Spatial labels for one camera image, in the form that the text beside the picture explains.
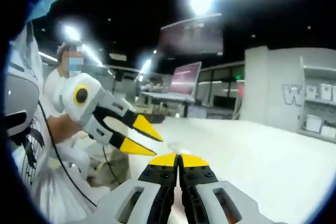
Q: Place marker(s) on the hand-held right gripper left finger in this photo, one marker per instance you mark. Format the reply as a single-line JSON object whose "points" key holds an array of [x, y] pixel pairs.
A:
{"points": [[123, 203]]}

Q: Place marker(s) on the short ceiling light strip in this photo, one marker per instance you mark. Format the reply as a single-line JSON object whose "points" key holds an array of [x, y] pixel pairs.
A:
{"points": [[145, 66], [71, 33]]}

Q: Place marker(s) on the ceiling hung dark screen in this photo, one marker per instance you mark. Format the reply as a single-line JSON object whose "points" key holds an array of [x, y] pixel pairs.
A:
{"points": [[191, 35]]}

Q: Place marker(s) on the green exit sign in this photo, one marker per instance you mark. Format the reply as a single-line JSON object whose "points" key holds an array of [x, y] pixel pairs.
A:
{"points": [[238, 77]]}

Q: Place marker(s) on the grey metal shelving unit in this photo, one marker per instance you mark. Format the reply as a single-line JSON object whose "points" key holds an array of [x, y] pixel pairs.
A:
{"points": [[319, 69]]}

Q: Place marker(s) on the grey chest device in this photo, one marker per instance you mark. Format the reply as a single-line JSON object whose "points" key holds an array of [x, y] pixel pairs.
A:
{"points": [[21, 95]]}

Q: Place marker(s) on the black legged monitor desk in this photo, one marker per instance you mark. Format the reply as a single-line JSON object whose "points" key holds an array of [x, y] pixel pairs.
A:
{"points": [[168, 95]]}

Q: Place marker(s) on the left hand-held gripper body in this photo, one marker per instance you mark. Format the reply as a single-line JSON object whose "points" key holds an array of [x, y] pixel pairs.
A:
{"points": [[68, 98]]}

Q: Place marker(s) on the white framed computer monitor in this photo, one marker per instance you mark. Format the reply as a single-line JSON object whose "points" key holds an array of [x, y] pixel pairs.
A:
{"points": [[185, 78]]}

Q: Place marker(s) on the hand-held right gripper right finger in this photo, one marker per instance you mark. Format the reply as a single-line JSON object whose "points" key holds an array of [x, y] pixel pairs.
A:
{"points": [[225, 203]]}

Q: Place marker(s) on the clear resealable bag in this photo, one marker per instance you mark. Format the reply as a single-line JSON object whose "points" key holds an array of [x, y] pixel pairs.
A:
{"points": [[174, 146]]}

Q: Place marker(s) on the pink hanging item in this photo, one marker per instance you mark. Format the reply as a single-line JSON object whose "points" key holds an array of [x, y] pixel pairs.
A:
{"points": [[241, 89]]}

